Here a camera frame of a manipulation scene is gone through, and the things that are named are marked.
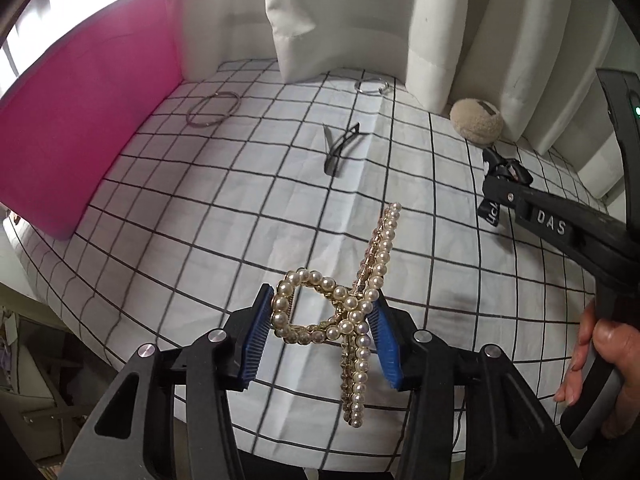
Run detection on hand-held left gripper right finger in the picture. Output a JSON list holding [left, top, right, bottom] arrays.
[[367, 290, 582, 480]]

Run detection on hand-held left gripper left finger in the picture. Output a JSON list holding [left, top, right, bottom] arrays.
[[70, 282, 274, 480]]

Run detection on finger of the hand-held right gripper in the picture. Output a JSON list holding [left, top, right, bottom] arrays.
[[482, 146, 532, 185], [481, 172, 528, 222]]

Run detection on pearl hair claw clip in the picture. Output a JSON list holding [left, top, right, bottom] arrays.
[[270, 202, 404, 431]]

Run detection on person's right hand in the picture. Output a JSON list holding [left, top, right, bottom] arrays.
[[554, 301, 640, 436]]

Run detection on white grid-pattern cloth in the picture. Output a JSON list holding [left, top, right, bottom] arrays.
[[2, 57, 612, 466]]

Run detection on black hair clip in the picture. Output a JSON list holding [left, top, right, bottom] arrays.
[[322, 122, 362, 177]]

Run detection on white curtain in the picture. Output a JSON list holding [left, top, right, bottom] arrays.
[[172, 0, 636, 198]]

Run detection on pink storage box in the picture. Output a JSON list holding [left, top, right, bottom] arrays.
[[0, 0, 189, 242]]

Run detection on beige fluffy hair tie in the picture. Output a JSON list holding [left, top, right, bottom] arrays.
[[449, 97, 504, 147]]

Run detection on thin black cable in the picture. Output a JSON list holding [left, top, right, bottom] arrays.
[[452, 395, 467, 453]]

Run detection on silver hoop ring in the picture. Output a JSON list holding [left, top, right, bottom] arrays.
[[353, 78, 392, 96]]

